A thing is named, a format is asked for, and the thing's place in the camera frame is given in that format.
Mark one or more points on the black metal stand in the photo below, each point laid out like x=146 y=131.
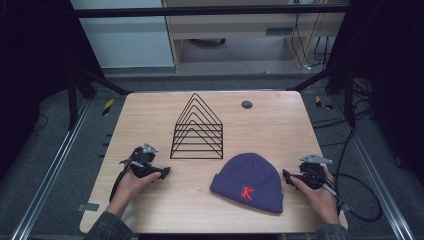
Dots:
x=75 y=96
x=346 y=90

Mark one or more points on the light wooden desk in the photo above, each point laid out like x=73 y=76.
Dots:
x=233 y=30

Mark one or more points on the person's right hand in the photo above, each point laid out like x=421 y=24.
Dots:
x=318 y=201

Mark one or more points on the white cabinet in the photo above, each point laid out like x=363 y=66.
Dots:
x=126 y=40

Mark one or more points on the grey round table grommet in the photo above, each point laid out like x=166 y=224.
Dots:
x=246 y=104

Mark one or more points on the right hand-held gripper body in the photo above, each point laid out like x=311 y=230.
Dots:
x=313 y=173

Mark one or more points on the black curtain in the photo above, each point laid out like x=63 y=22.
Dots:
x=30 y=66
x=393 y=66

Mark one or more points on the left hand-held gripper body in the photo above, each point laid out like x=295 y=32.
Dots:
x=141 y=159

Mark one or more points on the yellow black hazard tape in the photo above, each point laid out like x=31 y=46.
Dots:
x=321 y=102
x=107 y=107

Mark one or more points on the purple knit beanie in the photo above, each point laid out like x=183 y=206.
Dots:
x=248 y=181

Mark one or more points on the aluminium floor rail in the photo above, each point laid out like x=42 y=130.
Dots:
x=50 y=170
x=380 y=173

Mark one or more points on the black horizontal frame bar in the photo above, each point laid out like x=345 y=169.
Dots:
x=200 y=11

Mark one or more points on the person's left hand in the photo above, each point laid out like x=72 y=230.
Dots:
x=133 y=188

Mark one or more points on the grey tape strip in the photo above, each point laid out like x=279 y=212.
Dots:
x=88 y=207

